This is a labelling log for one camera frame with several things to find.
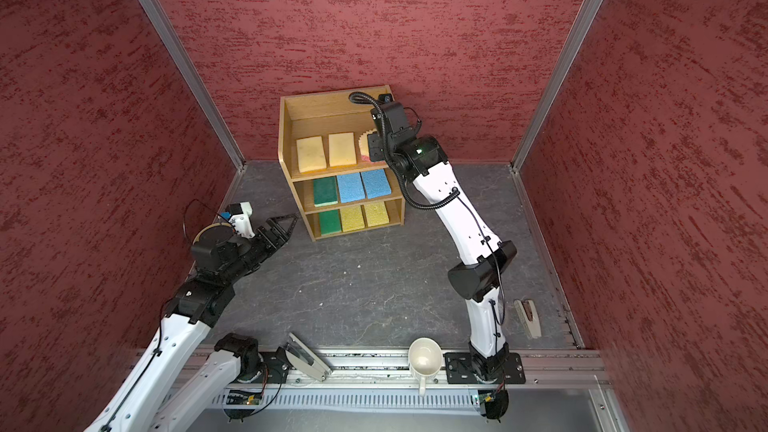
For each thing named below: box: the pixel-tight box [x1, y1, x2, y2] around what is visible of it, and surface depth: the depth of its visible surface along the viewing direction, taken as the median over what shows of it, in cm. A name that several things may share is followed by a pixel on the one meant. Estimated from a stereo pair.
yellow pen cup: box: [190, 222, 235, 255], surface depth 54 cm
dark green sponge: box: [313, 176, 339, 207], surface depth 89 cm
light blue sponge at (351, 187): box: [337, 172, 366, 203], surface depth 91 cm
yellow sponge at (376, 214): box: [364, 201, 391, 227], surface depth 103 cm
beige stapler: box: [514, 300, 542, 338], surface depth 82 cm
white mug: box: [408, 337, 443, 397], surface depth 71 cm
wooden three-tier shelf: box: [278, 92, 407, 242], surface depth 89 cm
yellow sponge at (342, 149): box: [329, 132, 357, 167], surface depth 79 cm
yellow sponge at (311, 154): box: [296, 136, 327, 173], surface depth 78 cm
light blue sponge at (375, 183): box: [361, 168, 392, 199], surface depth 92 cm
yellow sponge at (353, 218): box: [342, 205, 367, 232], surface depth 102 cm
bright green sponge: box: [320, 209, 343, 235], surface depth 101 cm
